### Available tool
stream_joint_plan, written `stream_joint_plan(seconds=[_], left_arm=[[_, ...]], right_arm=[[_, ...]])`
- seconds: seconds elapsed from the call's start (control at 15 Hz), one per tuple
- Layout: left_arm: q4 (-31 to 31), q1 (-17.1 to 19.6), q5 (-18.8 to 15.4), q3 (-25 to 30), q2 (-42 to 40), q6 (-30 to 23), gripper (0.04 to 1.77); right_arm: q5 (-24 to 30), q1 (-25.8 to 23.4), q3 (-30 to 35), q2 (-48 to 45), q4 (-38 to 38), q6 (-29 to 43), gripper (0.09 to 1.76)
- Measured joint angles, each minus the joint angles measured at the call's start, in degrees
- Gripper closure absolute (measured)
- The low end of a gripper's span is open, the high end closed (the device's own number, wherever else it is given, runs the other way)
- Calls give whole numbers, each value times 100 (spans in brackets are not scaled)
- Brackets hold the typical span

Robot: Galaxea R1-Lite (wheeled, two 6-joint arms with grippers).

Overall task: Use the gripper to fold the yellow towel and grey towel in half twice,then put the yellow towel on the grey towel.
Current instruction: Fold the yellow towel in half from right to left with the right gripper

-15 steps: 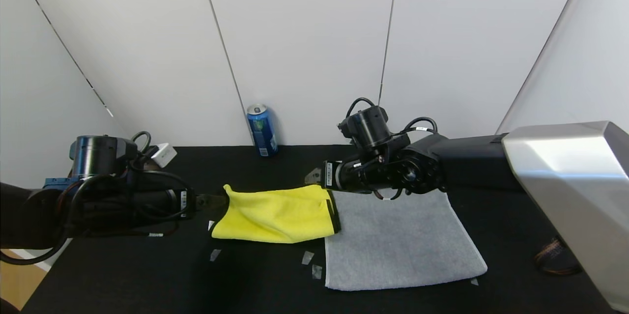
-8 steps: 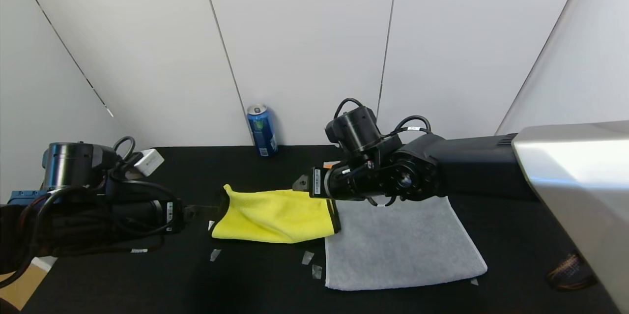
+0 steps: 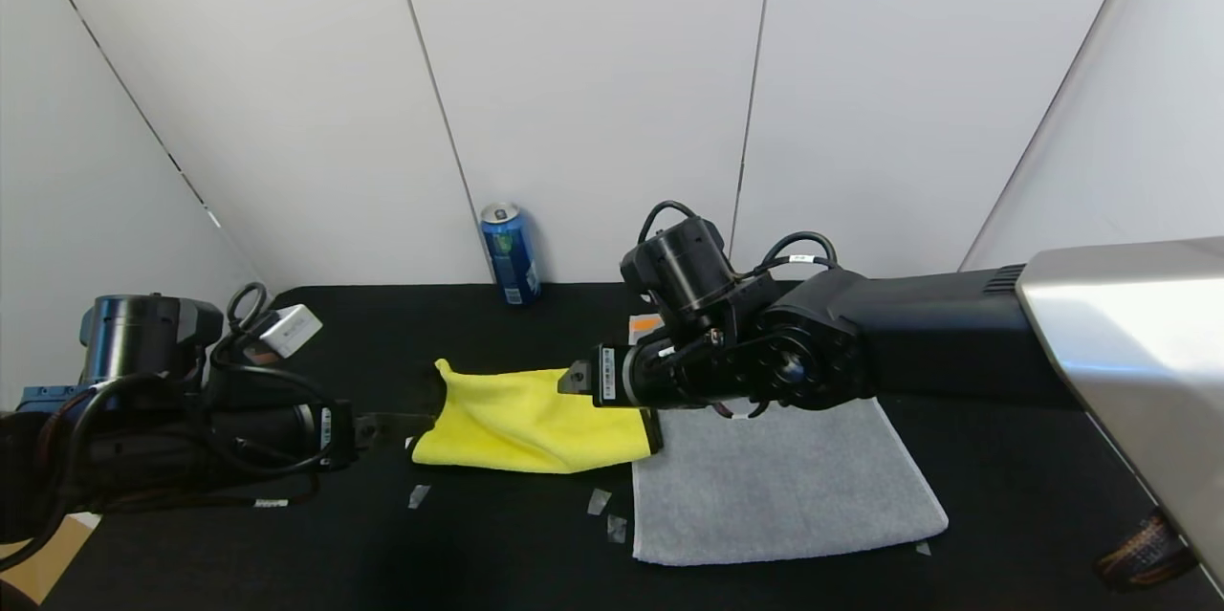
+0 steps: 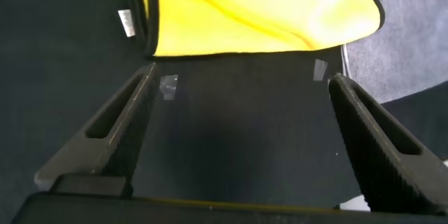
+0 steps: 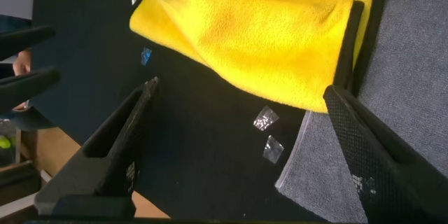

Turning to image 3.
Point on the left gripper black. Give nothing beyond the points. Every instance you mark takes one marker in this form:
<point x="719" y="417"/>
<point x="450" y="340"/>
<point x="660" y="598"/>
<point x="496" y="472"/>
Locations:
<point x="332" y="434"/>

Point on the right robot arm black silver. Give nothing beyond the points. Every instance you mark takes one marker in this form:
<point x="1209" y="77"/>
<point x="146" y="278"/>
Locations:
<point x="956" y="334"/>

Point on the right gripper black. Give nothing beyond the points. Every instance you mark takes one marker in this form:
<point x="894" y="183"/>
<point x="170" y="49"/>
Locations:
<point x="608" y="376"/>

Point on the grey towel with orange marks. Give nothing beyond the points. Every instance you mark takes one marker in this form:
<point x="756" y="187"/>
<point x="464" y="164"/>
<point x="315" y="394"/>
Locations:
<point x="784" y="487"/>

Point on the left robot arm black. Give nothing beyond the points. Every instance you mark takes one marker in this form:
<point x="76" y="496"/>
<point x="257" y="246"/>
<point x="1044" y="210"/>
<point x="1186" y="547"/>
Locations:
<point x="134" y="334"/>

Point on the blue soda can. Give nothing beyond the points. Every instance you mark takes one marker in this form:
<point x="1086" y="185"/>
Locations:
<point x="513" y="257"/>

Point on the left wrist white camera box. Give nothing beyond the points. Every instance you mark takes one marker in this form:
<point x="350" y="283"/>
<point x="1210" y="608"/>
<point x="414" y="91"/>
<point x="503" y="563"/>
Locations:
<point x="290" y="329"/>

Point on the yellow microfibre towel black edge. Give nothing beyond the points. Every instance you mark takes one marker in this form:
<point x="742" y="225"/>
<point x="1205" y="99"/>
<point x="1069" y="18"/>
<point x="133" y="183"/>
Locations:
<point x="526" y="425"/>

